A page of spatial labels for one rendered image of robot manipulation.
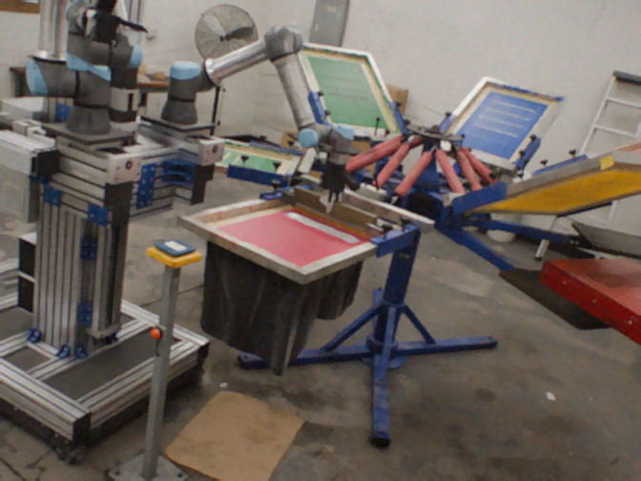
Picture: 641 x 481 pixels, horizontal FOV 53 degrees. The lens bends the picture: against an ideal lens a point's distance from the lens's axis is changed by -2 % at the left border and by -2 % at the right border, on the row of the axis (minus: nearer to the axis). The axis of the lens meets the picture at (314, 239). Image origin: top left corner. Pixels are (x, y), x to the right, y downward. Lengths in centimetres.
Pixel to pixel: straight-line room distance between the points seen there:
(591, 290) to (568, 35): 446
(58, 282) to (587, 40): 510
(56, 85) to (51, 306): 107
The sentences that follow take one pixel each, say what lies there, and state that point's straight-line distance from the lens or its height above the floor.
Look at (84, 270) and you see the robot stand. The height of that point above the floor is 62.
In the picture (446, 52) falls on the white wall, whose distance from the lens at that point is 695.
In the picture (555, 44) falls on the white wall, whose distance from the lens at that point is 660.
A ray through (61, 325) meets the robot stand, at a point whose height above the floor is 35.
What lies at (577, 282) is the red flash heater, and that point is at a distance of 239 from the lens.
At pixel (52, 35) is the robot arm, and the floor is 157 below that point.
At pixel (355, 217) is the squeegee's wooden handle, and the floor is 103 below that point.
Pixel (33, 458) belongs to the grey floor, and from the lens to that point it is 281.
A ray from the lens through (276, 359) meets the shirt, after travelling 240.
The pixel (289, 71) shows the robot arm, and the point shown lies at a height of 155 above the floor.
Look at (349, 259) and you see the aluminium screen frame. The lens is 233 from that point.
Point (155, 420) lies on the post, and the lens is 253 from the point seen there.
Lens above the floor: 181
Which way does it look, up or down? 20 degrees down
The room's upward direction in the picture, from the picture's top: 11 degrees clockwise
